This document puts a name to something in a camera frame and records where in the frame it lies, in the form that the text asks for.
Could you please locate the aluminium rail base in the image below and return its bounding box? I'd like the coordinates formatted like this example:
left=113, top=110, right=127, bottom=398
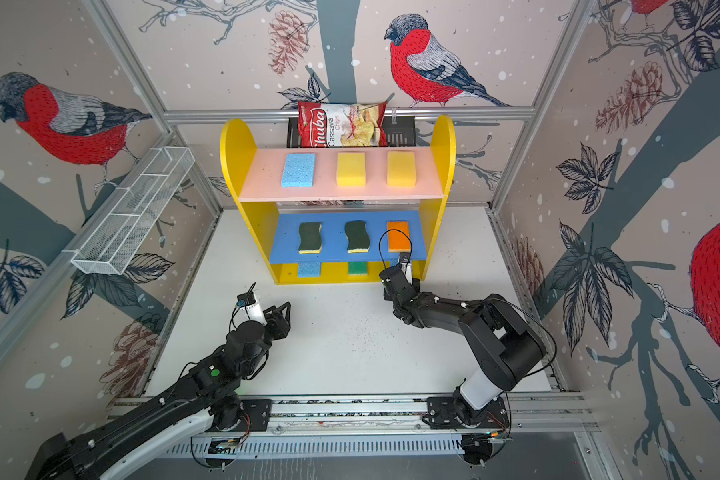
left=156, top=392, right=602, bottom=468

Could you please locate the white wire mesh tray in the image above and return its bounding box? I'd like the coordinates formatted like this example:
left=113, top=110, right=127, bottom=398
left=71, top=146, right=195, bottom=275

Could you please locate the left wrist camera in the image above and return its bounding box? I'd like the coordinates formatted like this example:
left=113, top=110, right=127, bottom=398
left=237, top=290, right=266, bottom=325

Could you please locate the red cassava chips bag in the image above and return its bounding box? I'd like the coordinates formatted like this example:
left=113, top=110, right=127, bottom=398
left=297, top=102, right=388, bottom=148

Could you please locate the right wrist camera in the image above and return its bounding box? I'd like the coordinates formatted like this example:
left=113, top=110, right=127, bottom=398
left=398, top=252, right=413, bottom=284

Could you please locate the orange sponge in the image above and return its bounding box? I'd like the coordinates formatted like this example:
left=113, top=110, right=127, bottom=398
left=386, top=220, right=412, bottom=253

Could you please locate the yellow shelf with coloured boards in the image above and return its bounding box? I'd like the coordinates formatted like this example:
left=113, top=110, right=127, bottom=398
left=220, top=116, right=456, bottom=285

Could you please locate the yellow sponge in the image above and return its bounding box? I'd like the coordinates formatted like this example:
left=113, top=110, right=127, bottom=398
left=386, top=151, right=417, bottom=188
left=336, top=152, right=366, bottom=188

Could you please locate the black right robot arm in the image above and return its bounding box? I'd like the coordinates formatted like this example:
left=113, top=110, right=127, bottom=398
left=380, top=265, right=547, bottom=427

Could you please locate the black wire basket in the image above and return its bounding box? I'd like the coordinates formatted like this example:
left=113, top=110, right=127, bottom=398
left=286, top=116, right=417, bottom=148

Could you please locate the dark green wavy sponge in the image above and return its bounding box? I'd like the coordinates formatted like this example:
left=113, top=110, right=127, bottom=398
left=298, top=222, right=323, bottom=254
left=344, top=220, right=370, bottom=254

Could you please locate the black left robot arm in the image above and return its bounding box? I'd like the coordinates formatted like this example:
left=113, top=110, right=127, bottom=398
left=26, top=303, right=291, bottom=479

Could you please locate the blue sponge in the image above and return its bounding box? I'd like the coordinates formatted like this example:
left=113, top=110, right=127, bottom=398
left=298, top=262, right=321, bottom=278
left=281, top=153, right=316, bottom=188

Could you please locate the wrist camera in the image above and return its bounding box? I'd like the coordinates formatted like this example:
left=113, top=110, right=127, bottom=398
left=237, top=290, right=266, bottom=325
left=398, top=252, right=413, bottom=284

